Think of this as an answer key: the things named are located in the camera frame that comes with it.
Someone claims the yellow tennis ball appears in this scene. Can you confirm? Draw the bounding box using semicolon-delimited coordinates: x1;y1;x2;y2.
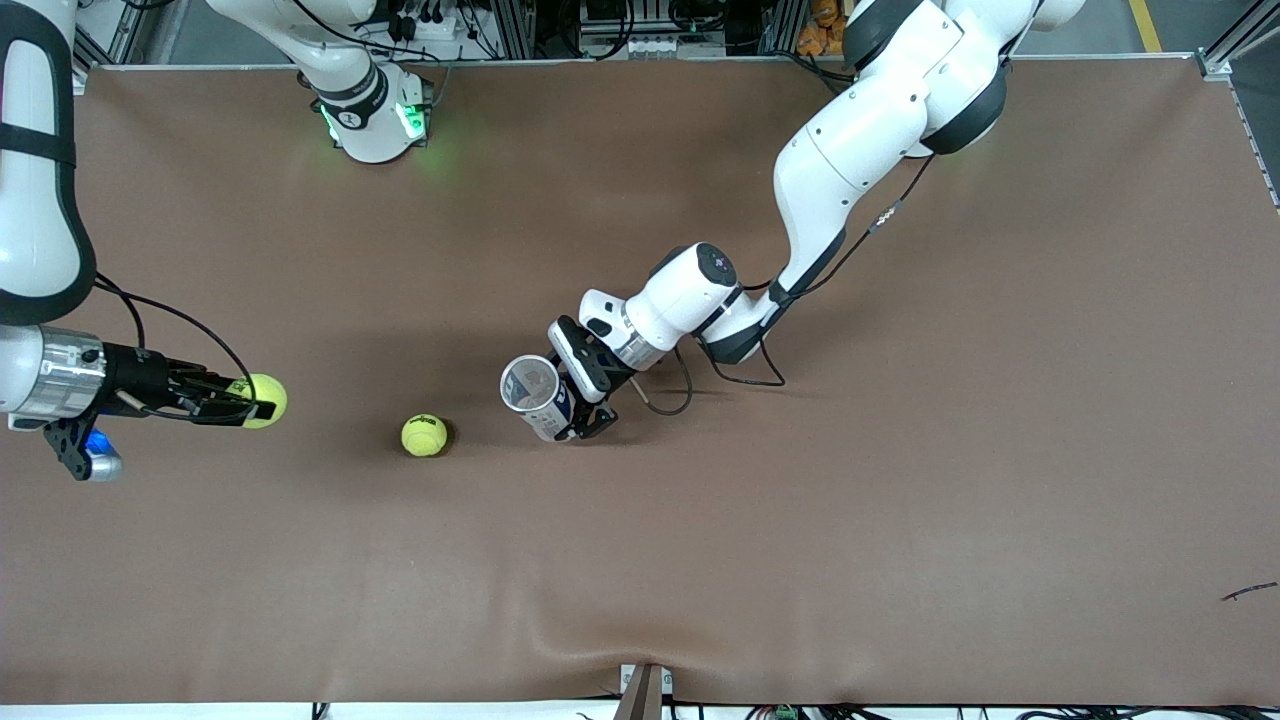
401;413;449;458
232;373;289;430

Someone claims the white blue tennis ball can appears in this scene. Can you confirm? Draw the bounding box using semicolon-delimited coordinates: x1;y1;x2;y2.
500;354;579;443

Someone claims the brown table mat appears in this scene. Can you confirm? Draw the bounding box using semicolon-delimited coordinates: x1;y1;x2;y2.
0;55;1280;706

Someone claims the white terminal block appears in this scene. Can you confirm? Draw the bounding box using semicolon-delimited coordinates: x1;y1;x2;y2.
580;35;686;58

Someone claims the white power strip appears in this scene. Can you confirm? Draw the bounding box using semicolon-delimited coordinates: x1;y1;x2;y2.
385;12;471;41

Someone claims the orange packet pile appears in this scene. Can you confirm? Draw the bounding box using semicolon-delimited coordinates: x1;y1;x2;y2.
797;0;851;57

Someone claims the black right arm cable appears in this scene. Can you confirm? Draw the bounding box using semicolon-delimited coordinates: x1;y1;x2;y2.
93;275;259;423

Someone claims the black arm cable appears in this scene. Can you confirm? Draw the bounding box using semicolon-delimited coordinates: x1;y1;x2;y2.
93;275;259;423
638;155;936;417

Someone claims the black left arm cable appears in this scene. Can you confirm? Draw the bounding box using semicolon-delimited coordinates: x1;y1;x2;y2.
638;155;936;417

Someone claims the brown pole with bracket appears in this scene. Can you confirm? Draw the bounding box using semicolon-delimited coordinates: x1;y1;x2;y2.
618;662;674;720

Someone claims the aluminium frame post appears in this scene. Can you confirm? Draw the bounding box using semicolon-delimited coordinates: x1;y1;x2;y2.
490;0;536;59
765;0;801;56

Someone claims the aluminium rail with corner bracket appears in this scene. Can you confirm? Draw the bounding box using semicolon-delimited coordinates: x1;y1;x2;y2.
1195;0;1280;211

